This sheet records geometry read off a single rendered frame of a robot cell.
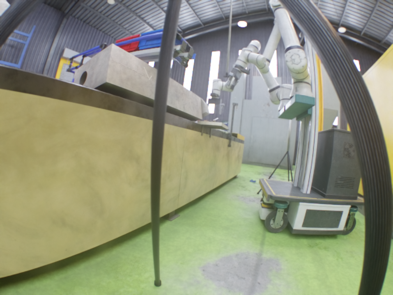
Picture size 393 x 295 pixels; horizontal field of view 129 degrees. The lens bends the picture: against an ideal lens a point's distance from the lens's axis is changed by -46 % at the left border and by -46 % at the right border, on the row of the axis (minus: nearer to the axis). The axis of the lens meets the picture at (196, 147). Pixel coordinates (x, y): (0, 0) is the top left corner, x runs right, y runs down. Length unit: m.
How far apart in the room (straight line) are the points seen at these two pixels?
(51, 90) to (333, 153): 1.61
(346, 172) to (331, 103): 7.59
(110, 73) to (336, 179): 1.55
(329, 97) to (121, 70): 8.73
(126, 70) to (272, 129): 6.43
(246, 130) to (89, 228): 6.70
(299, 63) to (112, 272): 1.52
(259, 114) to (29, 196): 7.01
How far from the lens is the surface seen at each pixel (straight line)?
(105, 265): 0.91
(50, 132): 0.64
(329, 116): 8.92
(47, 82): 0.65
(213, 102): 1.71
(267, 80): 1.98
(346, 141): 1.48
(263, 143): 6.90
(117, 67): 0.82
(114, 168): 0.81
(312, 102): 1.32
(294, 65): 1.22
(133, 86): 0.86
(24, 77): 0.64
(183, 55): 1.16
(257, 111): 7.14
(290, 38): 1.36
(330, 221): 1.45
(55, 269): 0.92
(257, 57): 1.37
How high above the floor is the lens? 0.61
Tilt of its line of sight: 2 degrees down
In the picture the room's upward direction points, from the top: 7 degrees clockwise
